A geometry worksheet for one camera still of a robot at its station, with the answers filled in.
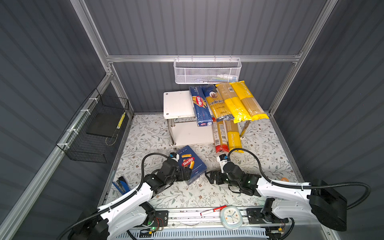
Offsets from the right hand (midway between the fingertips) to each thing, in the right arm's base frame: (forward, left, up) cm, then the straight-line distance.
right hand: (212, 174), depth 82 cm
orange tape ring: (+1, -43, -8) cm, 44 cm away
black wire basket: (+14, +61, +23) cm, 66 cm away
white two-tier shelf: (+37, +19, -4) cm, 41 cm away
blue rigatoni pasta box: (+10, +14, 0) cm, 17 cm away
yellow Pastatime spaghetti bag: (+25, -16, +1) cm, 30 cm away
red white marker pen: (-17, 0, -6) cm, 17 cm away
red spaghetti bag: (+22, -7, +2) cm, 23 cm away
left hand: (+2, +14, 0) cm, 14 cm away
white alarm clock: (-20, -8, -4) cm, 22 cm away
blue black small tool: (-4, +52, -7) cm, 53 cm away
